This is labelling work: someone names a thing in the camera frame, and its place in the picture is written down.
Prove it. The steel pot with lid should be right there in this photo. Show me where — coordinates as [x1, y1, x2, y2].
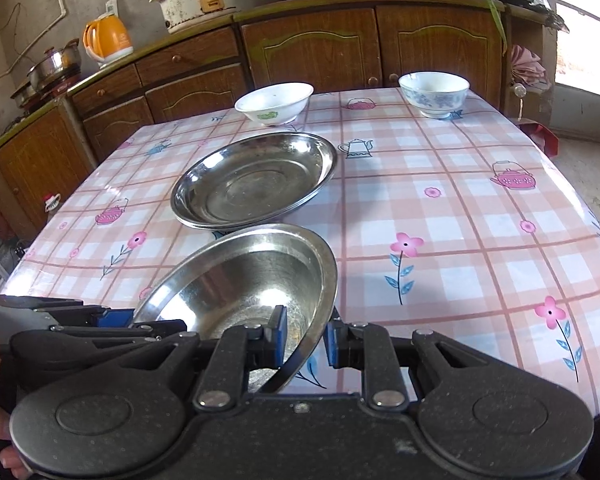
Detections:
[27, 38, 81, 92]

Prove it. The two-door brown wooden cabinet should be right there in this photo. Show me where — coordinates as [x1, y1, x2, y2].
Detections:
[235, 0, 506, 111]

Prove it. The red black induction cooker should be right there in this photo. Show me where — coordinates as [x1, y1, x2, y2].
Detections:
[11, 72, 83, 111]

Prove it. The pink umbrella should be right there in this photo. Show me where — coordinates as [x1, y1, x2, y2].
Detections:
[510, 44, 548, 88]

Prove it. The blue floral white bowl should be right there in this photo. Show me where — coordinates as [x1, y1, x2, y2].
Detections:
[398, 71, 471, 120]

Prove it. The narrow brown wooden cabinet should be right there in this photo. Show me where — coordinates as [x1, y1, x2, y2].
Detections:
[0, 97, 98, 241]

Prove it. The large steel plate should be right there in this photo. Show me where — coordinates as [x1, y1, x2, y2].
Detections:
[171, 132, 339, 231]

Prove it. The open wooden shelf unit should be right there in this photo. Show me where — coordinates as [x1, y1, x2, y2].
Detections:
[502, 10, 556, 126]

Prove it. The medium steel plate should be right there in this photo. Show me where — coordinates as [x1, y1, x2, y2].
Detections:
[132, 224, 339, 393]

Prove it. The red bag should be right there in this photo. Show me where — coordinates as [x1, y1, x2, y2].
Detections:
[517, 121, 561, 158]

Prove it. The metal door with window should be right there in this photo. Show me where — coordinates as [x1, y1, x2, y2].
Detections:
[550, 0, 600, 141]

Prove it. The white bowl with green print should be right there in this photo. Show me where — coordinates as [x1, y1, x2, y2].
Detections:
[234, 82, 315, 127]

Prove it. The green leek leaf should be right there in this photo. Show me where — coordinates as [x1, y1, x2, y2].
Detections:
[460, 0, 511, 53]

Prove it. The pink checked tablecloth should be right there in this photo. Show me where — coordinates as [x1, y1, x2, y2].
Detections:
[0, 87, 600, 416]

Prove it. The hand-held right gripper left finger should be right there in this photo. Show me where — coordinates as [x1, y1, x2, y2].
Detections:
[121, 306, 287, 408]

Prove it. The brown wooden cabinet with drawers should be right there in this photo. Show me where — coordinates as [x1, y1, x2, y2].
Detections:
[67, 15, 251, 161]

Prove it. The orange electric kettle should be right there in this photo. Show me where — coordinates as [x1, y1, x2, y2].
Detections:
[82, 14, 134, 69]

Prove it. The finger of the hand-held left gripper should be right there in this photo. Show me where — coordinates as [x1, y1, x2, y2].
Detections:
[51, 307, 188, 342]

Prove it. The dark cloth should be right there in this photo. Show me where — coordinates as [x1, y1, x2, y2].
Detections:
[545, 10, 571, 33]

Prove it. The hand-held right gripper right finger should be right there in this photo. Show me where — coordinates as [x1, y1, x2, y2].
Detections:
[327, 320, 485, 408]

